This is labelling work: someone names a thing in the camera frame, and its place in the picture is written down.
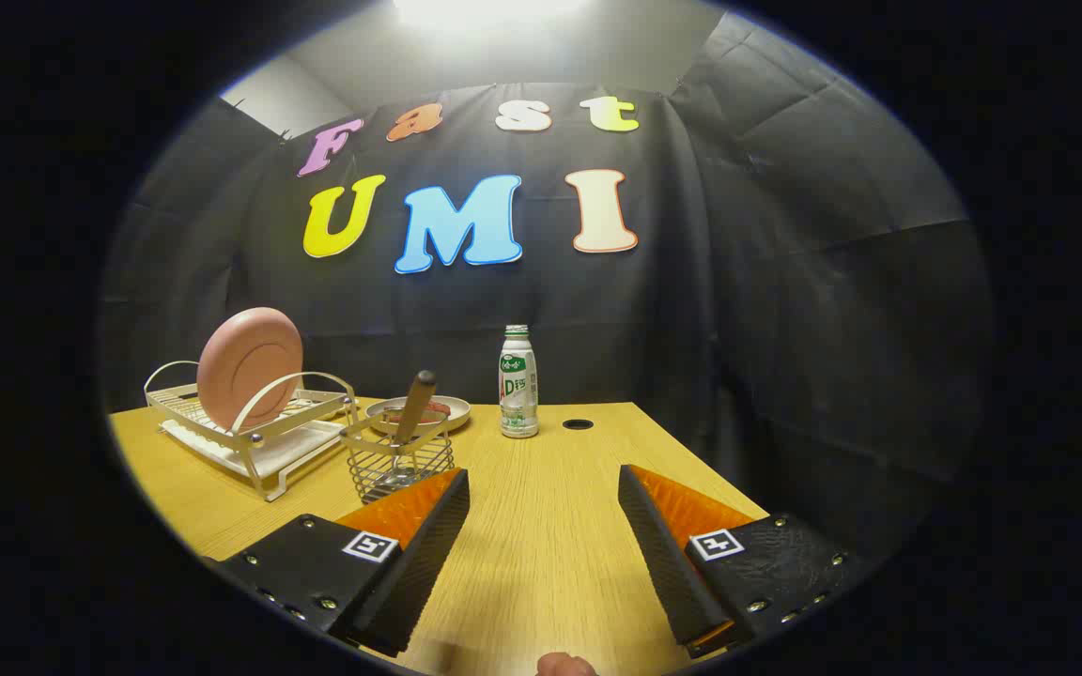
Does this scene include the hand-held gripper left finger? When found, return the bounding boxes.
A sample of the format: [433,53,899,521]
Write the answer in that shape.
[203,468,471,658]

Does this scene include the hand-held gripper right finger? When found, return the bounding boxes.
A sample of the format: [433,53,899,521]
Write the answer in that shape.
[618,464,869,660]

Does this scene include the metal wire basket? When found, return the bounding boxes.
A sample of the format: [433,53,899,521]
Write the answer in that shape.
[341,413,456,505]

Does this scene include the white wire dish rack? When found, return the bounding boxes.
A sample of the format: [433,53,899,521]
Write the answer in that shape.
[144,361,361,502]

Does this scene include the pink plate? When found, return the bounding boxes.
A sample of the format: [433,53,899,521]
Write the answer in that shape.
[196,307,304,433]

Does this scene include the beige plate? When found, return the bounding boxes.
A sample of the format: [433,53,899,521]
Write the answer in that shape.
[367,395,471,435]

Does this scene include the white green drink bottle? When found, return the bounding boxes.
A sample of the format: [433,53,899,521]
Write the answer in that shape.
[499,325,540,439]

